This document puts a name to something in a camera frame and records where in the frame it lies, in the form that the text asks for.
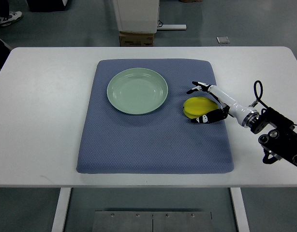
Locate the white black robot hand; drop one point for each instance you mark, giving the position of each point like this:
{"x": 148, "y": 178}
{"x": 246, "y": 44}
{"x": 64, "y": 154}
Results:
{"x": 245, "y": 116}

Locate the yellow starfruit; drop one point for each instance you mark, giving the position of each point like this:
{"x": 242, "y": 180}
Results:
{"x": 198, "y": 106}

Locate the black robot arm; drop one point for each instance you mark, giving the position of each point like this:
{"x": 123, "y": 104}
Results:
{"x": 280, "y": 142}

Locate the small grey floor plate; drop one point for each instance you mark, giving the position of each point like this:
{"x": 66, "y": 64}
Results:
{"x": 223, "y": 40}

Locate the light green plate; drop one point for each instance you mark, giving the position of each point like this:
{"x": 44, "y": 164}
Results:
{"x": 137, "y": 91}

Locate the blue textured mat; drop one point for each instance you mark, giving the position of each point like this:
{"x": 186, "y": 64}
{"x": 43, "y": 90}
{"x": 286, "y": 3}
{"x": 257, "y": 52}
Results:
{"x": 161, "y": 142}

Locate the white table leg right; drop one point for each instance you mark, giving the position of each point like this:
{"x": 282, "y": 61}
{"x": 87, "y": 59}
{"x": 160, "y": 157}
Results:
{"x": 239, "y": 210}

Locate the white table leg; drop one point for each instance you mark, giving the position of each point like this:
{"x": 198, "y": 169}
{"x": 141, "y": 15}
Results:
{"x": 61, "y": 210}
{"x": 239, "y": 210}

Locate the white floor foot bar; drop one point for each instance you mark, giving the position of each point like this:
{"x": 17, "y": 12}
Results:
{"x": 172, "y": 27}

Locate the cardboard box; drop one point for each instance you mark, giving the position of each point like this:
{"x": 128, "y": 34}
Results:
{"x": 127, "y": 39}

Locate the white cabinet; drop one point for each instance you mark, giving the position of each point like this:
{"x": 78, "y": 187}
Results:
{"x": 137, "y": 16}

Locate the white table leg left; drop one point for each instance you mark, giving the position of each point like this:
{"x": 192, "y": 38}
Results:
{"x": 61, "y": 210}

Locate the black object top left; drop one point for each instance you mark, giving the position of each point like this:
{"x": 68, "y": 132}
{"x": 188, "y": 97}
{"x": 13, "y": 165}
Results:
{"x": 47, "y": 5}

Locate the white green sneaker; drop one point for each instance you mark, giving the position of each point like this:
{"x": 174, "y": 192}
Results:
{"x": 11, "y": 18}

